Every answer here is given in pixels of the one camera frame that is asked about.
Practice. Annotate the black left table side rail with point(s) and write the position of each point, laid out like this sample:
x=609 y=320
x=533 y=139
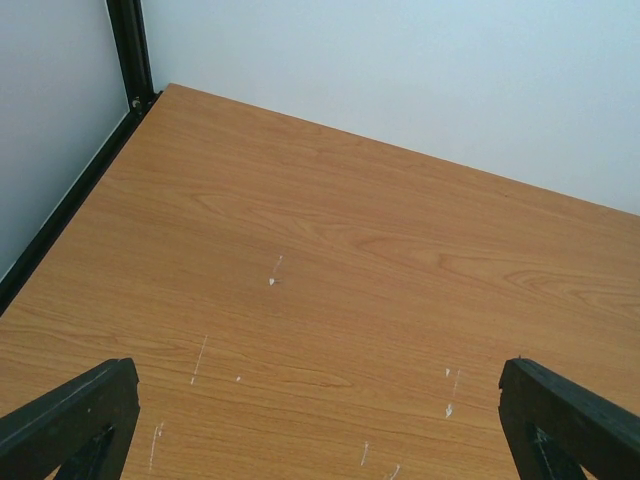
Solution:
x=23 y=268

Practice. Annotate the black aluminium frame post left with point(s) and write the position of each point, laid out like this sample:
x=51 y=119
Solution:
x=127 y=22

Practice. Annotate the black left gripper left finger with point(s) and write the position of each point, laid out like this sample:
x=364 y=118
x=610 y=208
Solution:
x=82 y=429

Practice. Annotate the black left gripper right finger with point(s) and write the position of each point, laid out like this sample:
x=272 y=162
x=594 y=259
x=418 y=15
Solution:
x=556 y=429

